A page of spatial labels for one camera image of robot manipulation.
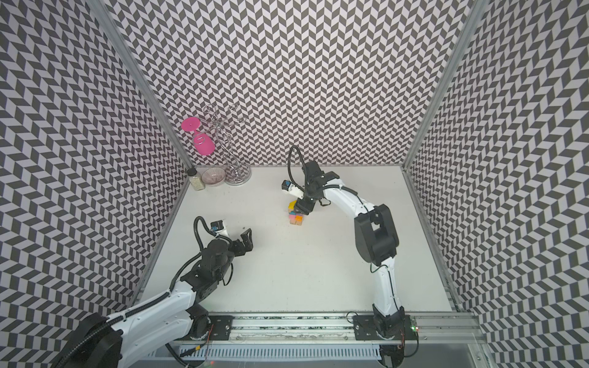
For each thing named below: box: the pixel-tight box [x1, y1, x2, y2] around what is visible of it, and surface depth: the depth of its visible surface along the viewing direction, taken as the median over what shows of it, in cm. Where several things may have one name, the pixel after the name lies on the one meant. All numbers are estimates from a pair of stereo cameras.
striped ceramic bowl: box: [200, 167, 227, 188], surface depth 114 cm
